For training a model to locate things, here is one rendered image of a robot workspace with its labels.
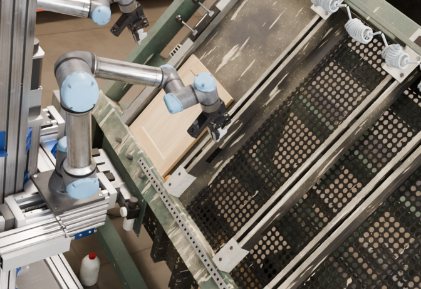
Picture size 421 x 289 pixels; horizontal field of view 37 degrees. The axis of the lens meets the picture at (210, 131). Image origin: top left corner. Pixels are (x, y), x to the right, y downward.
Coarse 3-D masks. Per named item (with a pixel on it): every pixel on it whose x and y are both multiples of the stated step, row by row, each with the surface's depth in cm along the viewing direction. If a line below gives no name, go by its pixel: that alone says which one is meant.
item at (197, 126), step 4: (200, 116) 238; (204, 116) 237; (208, 116) 236; (212, 116) 237; (196, 120) 239; (200, 120) 238; (204, 120) 237; (208, 120) 237; (192, 124) 239; (196, 124) 238; (200, 124) 237; (204, 124) 237; (192, 128) 239; (196, 128) 238; (200, 128) 237; (204, 128) 238; (188, 132) 240; (192, 132) 238; (196, 132) 238; (200, 132) 239; (192, 136) 238; (196, 136) 238
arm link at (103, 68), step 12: (60, 60) 207; (96, 60) 216; (108, 60) 220; (96, 72) 217; (108, 72) 219; (120, 72) 221; (132, 72) 223; (144, 72) 226; (156, 72) 229; (168, 72) 232; (144, 84) 228; (156, 84) 230
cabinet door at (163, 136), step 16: (192, 64) 303; (192, 80) 300; (160, 96) 308; (224, 96) 284; (144, 112) 311; (160, 112) 305; (192, 112) 293; (144, 128) 308; (160, 128) 302; (176, 128) 296; (144, 144) 304; (160, 144) 298; (176, 144) 293; (192, 144) 288; (160, 160) 295; (176, 160) 289
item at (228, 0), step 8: (224, 0) 301; (232, 0) 299; (224, 8) 300; (216, 16) 301; (216, 24) 304; (208, 32) 304; (200, 40) 305; (184, 48) 306; (192, 48) 306; (176, 56) 308; (184, 56) 306; (168, 64) 309; (176, 64) 307; (152, 88) 310; (160, 88) 312; (144, 96) 312; (152, 96) 312; (136, 104) 314; (144, 104) 313; (128, 112) 315; (136, 112) 314; (128, 120) 315
